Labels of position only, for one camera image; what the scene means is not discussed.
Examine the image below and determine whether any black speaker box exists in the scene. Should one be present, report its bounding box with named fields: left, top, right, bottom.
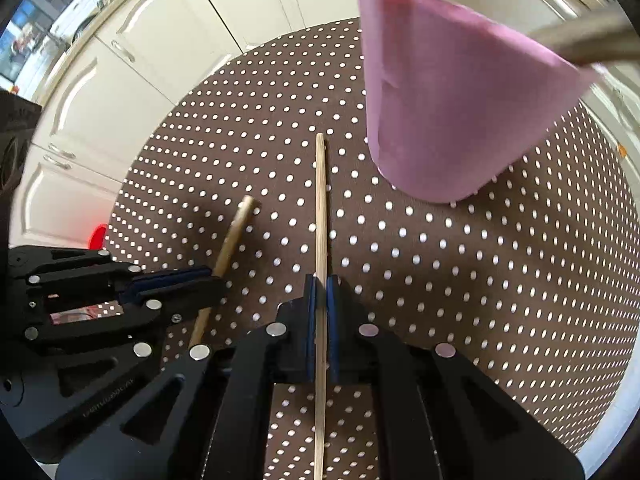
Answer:
left=0, top=89, right=44, bottom=193

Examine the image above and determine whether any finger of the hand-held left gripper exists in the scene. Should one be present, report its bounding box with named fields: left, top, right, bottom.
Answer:
left=25, top=276, right=227, bottom=349
left=10, top=247, right=214, bottom=302

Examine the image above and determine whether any window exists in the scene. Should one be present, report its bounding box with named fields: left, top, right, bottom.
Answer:
left=0, top=0, right=108, bottom=86

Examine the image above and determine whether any brown polka-dot tablecloth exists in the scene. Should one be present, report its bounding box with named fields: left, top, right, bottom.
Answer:
left=107, top=16, right=640, bottom=480

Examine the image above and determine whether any pink cup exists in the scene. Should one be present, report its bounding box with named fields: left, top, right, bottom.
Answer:
left=354, top=0, right=603, bottom=205

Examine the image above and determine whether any pale thin wooden chopstick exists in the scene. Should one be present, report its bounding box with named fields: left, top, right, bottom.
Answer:
left=314, top=133, right=329, bottom=480

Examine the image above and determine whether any white kitchen cabinet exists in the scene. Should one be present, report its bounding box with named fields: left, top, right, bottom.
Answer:
left=10, top=0, right=640, bottom=251

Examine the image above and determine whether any red plastic bucket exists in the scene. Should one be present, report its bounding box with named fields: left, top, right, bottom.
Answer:
left=86, top=223, right=109, bottom=252

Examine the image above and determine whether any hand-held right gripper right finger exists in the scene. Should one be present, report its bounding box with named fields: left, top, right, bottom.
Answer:
left=327, top=276, right=584, bottom=480

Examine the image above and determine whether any tan round wooden chopstick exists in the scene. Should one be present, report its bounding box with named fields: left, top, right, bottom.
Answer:
left=189, top=196, right=259, bottom=350

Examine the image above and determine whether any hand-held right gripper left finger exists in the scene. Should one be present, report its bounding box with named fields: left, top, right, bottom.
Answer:
left=55, top=275, right=317, bottom=480

